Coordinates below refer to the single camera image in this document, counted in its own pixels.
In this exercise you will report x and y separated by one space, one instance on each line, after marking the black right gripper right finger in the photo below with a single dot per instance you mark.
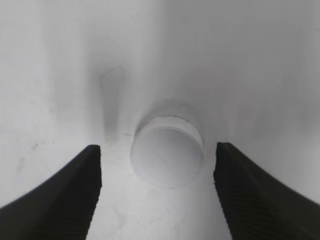
257 206

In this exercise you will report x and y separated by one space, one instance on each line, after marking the white screw cap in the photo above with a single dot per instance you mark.
167 152

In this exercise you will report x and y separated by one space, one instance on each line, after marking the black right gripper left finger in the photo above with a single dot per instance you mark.
62 207

